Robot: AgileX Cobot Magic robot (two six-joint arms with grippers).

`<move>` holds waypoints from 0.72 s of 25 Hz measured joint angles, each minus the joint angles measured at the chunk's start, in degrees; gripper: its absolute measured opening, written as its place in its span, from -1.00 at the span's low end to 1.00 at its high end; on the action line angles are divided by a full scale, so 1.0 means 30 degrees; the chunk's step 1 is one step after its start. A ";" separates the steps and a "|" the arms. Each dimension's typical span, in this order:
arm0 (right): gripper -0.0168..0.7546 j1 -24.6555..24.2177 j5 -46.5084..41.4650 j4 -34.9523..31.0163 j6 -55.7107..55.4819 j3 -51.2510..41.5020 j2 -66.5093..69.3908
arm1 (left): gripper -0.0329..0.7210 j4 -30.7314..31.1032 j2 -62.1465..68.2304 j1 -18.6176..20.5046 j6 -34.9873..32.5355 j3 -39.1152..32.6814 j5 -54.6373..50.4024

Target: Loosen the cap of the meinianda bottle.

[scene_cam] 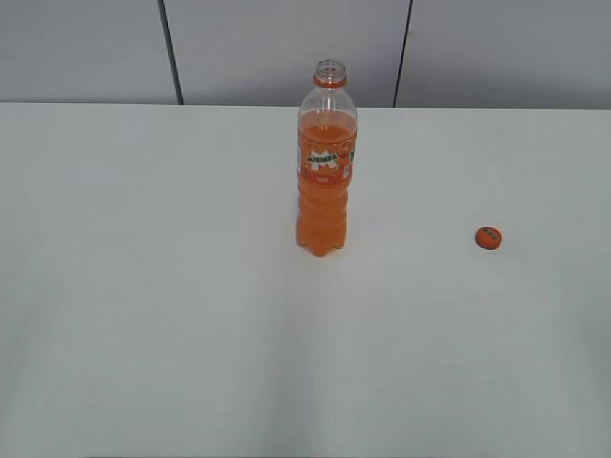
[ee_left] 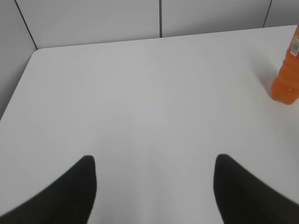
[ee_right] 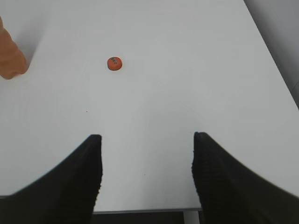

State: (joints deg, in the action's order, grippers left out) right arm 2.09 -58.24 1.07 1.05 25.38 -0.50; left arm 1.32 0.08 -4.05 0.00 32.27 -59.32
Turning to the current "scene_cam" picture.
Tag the orange bottle cap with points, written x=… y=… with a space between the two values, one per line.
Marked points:
x=488 y=238

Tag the orange Mirinda soda bottle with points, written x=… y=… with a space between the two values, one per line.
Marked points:
x=327 y=129

